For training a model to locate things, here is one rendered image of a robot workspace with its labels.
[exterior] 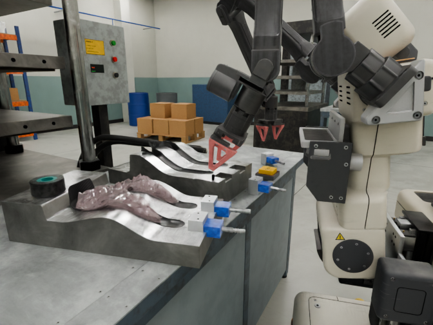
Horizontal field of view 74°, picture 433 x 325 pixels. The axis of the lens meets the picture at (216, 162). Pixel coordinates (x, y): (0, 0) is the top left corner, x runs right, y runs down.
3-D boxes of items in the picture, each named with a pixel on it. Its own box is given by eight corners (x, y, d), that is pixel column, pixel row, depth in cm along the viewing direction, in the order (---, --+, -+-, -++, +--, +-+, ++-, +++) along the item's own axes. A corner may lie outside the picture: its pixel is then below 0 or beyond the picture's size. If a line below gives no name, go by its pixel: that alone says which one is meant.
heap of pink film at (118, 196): (182, 198, 84) (181, 173, 82) (156, 227, 68) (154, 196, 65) (103, 191, 90) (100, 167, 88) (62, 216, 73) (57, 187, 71)
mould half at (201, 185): (250, 184, 112) (252, 151, 109) (218, 209, 91) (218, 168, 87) (153, 166, 136) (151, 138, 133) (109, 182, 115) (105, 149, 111)
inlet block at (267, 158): (287, 168, 133) (288, 157, 132) (279, 170, 131) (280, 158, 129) (268, 162, 144) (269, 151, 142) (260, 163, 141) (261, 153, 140)
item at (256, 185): (287, 195, 102) (288, 181, 100) (283, 200, 97) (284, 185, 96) (253, 189, 108) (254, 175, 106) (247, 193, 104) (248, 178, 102)
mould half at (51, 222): (223, 215, 86) (223, 181, 83) (199, 268, 62) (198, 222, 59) (78, 200, 97) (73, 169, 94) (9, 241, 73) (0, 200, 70)
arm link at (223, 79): (276, 63, 57) (278, 65, 65) (226, 37, 58) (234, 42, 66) (247, 116, 61) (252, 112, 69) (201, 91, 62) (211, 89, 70)
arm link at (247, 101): (267, 92, 61) (269, 91, 66) (238, 77, 61) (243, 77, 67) (251, 120, 63) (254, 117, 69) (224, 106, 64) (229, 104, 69)
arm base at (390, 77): (419, 69, 50) (397, 71, 62) (383, 40, 51) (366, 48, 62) (381, 108, 53) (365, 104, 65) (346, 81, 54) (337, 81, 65)
